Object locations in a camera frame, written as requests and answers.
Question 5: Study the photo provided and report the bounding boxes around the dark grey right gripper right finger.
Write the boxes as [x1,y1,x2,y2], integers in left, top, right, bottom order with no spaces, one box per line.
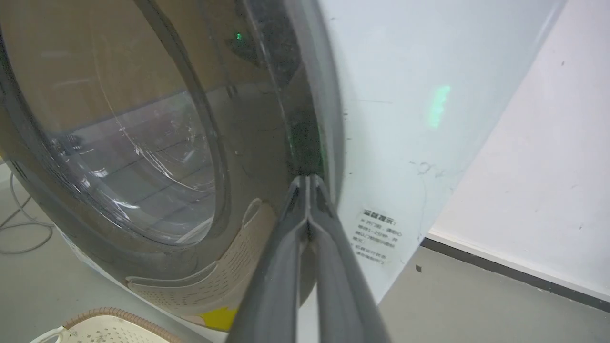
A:
[309,175,392,343]

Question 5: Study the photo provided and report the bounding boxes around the white warning sticker black text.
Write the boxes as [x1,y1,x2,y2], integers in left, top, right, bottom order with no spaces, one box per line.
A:
[349,207,404,266]

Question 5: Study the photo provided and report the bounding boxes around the thin grey floor cable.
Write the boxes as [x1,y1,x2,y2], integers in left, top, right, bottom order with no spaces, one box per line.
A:
[0,172,55,255]

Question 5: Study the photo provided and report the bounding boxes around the cream perforated laundry basket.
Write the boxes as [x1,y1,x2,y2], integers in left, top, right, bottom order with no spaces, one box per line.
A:
[30,307,184,343]

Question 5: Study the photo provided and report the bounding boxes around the round glass washing machine door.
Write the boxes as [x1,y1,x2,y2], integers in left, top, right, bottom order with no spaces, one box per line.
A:
[0,0,345,331]

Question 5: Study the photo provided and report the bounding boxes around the white washing machine body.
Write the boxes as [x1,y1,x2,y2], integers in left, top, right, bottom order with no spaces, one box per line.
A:
[56,0,569,343]

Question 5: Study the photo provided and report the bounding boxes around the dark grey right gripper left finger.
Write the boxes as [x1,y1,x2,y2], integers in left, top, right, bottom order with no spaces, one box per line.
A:
[226,176,310,343]

